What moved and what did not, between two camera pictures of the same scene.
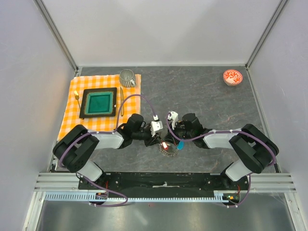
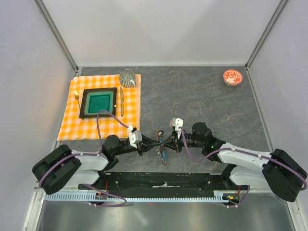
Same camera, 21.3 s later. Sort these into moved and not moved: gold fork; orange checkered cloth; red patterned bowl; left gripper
Moved: left gripper
Not moved: orange checkered cloth; gold fork; red patterned bowl
